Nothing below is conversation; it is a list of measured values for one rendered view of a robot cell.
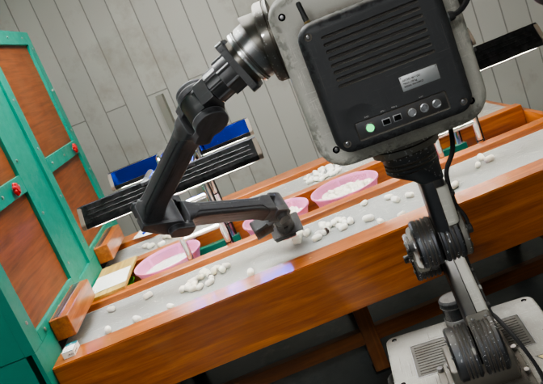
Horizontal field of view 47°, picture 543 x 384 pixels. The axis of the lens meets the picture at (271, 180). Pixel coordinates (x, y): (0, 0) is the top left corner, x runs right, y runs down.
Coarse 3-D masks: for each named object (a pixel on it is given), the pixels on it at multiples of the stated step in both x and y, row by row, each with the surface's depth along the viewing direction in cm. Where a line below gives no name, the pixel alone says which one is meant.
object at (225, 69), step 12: (216, 48) 122; (216, 60) 125; (228, 60) 122; (216, 72) 124; (228, 72) 123; (240, 72) 123; (216, 84) 125; (228, 84) 124; (240, 84) 125; (252, 84) 123; (228, 96) 128
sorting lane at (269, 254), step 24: (528, 144) 208; (456, 168) 213; (480, 168) 203; (504, 168) 195; (456, 192) 191; (336, 216) 213; (360, 216) 204; (384, 216) 196; (288, 240) 209; (336, 240) 192; (216, 264) 214; (240, 264) 204; (264, 264) 196; (168, 288) 210; (216, 288) 193; (96, 312) 215; (120, 312) 205; (144, 312) 197; (96, 336) 193
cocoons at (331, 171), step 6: (318, 168) 278; (324, 168) 278; (330, 168) 270; (336, 168) 267; (318, 174) 271; (324, 174) 265; (330, 174) 263; (336, 174) 263; (306, 180) 266; (312, 180) 265; (318, 180) 264; (162, 240) 263; (144, 246) 269; (150, 246) 265
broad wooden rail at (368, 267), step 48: (480, 192) 177; (528, 192) 176; (384, 240) 175; (480, 240) 178; (528, 240) 179; (240, 288) 178; (288, 288) 176; (336, 288) 177; (384, 288) 178; (144, 336) 176; (192, 336) 177; (240, 336) 178; (288, 336) 179
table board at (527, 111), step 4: (488, 100) 285; (496, 104) 272; (500, 104) 270; (504, 104) 267; (508, 104) 265; (524, 108) 249; (528, 108) 247; (524, 112) 248; (528, 112) 244; (532, 112) 241; (536, 112) 239; (540, 112) 236; (528, 116) 246; (532, 116) 242; (536, 116) 240; (540, 116) 236; (528, 120) 247; (532, 120) 244
